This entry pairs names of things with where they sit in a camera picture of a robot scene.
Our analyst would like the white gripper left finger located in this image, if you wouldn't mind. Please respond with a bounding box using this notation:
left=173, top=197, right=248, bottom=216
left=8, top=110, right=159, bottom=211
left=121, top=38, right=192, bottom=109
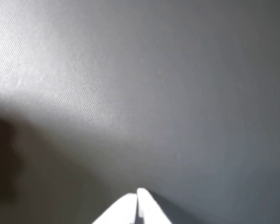
left=92, top=192, right=139, bottom=224

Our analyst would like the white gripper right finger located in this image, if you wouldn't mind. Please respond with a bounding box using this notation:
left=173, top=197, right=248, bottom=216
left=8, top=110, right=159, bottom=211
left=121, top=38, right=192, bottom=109
left=137, top=187, right=174, bottom=224

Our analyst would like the dark grey table mat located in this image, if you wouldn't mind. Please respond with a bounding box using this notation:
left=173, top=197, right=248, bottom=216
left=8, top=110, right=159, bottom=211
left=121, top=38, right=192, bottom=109
left=0, top=0, right=280, bottom=224

